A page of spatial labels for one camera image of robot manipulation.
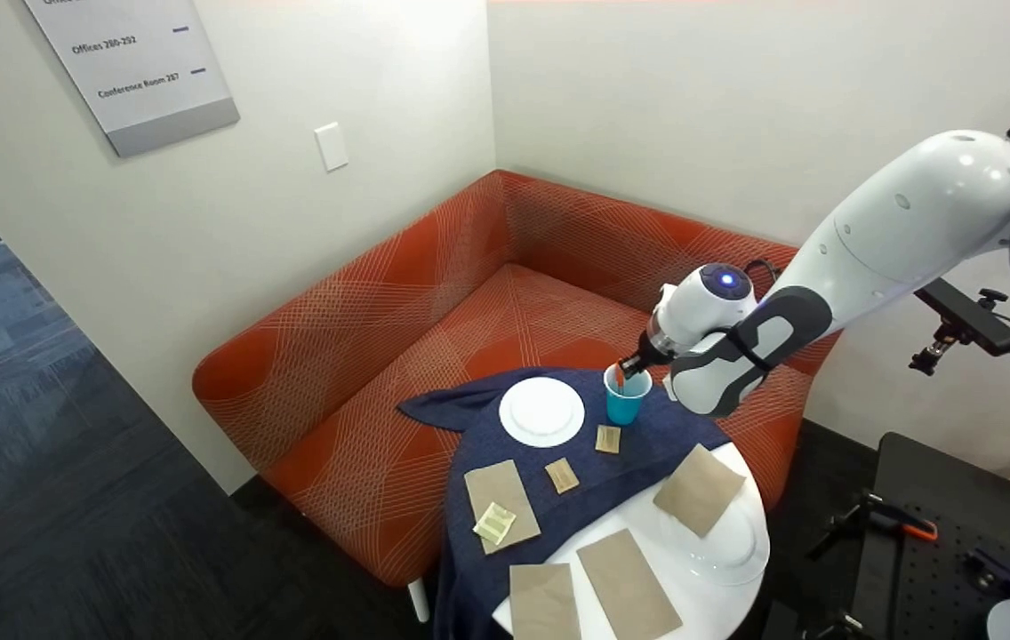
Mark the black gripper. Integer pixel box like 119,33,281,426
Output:
614,311,682,383

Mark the teal plastic cup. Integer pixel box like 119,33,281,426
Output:
602,364,658,429

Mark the white round plate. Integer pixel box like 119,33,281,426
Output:
496,375,591,452

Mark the brown paper napkin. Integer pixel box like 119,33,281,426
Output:
506,561,585,640
573,525,687,640
463,458,544,559
651,441,751,543

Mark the navy blue cloth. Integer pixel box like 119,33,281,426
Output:
395,365,734,640

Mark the round white table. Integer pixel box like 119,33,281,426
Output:
488,437,777,640

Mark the small pale green packet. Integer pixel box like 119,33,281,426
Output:
471,500,521,551

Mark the orange patterned cloth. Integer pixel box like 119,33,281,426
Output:
188,167,846,599

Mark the white sofa leg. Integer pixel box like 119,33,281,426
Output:
405,576,433,628

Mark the black bar clamp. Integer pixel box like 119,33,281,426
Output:
811,603,883,640

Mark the black perforated work table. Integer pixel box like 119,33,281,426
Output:
751,429,1010,640

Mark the black camera clamp mount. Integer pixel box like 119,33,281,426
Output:
908,318,966,379

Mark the orange handled bar clamp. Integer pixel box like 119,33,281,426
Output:
803,492,946,561

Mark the dark camera mounting rail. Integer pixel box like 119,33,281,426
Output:
913,276,1010,397

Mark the white wall switch plate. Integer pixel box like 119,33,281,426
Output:
314,116,354,177

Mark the grey and white wall sign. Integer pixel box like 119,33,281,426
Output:
18,0,243,160

